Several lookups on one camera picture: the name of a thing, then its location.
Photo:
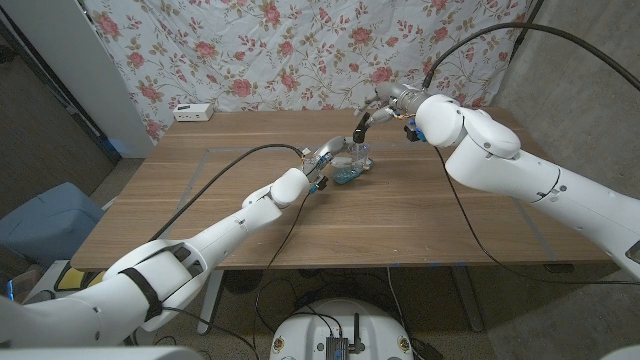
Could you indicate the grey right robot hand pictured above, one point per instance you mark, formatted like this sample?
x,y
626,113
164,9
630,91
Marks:
x,y
400,97

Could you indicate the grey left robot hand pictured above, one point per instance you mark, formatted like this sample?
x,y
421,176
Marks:
x,y
332,147

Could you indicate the clear plastic bottle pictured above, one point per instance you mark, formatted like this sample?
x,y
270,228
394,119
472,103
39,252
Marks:
x,y
361,154

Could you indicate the black trigger spray cap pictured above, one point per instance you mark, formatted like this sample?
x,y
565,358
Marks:
x,y
360,132

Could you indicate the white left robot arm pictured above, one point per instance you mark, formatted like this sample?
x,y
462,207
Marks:
x,y
200,245

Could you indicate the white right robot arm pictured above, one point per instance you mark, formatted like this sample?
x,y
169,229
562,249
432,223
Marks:
x,y
525,175

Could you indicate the teal toy phone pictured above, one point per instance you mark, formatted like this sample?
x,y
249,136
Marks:
x,y
346,176

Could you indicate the floral backdrop cloth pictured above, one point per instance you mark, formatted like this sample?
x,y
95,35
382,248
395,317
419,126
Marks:
x,y
300,50

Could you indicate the white power strip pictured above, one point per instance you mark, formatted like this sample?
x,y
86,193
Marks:
x,y
192,112

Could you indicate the black round floor fan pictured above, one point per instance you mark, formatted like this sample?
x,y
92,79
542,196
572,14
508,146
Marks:
x,y
242,281

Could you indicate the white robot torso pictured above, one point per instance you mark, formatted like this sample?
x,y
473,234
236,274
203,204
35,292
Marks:
x,y
310,330

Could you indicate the white table leg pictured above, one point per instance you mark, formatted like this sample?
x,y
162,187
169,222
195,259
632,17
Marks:
x,y
210,300

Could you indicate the grey table leg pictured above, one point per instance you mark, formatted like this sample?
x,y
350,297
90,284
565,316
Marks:
x,y
467,300

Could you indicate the yellow black floor pad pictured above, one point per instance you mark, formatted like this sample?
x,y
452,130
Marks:
x,y
70,280
95,278

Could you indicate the white partition board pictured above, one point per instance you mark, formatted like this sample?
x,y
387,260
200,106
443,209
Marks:
x,y
75,60

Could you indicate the blue storage bin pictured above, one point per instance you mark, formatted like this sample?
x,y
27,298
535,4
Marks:
x,y
45,220

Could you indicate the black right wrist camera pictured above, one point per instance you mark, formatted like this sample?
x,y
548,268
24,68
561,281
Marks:
x,y
412,132

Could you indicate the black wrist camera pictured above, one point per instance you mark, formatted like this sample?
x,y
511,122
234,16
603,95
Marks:
x,y
318,184
412,132

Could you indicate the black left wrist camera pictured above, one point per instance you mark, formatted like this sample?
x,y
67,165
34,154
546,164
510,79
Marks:
x,y
318,184

